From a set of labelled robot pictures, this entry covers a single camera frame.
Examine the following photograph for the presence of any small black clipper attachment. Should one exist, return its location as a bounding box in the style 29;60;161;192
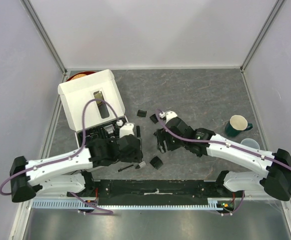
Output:
136;125;141;138

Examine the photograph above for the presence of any white cardboard clipper box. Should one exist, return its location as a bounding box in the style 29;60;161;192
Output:
57;69;131;148

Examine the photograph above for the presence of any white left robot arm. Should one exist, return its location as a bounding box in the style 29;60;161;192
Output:
8;122;143;203

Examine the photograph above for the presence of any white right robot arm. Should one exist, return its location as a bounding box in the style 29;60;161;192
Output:
154;109;291;201

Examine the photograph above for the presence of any black comb guard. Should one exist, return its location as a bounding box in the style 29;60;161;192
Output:
149;114;159;124
149;156;164;170
137;109;147;118

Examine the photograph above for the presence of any black plastic box tray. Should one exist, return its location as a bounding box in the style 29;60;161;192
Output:
85;120;121;144

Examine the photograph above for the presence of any small black cleaning brush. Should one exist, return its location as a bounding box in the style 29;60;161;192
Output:
117;164;134;173

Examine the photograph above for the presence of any black comb guard near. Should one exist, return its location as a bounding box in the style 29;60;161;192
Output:
149;156;164;170

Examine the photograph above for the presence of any black comb guard far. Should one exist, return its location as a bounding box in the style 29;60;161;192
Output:
137;109;147;118

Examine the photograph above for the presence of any green ceramic mug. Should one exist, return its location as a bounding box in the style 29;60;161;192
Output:
224;115;253;137

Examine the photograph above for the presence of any clear plastic measuring cup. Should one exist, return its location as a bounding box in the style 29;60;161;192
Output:
240;138;261;151

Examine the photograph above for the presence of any red wooden bowl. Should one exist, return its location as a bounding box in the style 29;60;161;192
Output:
67;71;96;82

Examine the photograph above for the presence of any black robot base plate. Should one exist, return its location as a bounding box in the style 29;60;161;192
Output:
83;179;242;207

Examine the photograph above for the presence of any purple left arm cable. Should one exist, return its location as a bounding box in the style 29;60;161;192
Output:
0;98;124;216

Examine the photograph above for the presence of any grey slotted cable duct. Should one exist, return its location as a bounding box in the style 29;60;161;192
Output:
31;199;223;211

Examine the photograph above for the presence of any aluminium front frame rail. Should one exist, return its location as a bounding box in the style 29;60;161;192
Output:
20;178;291;201

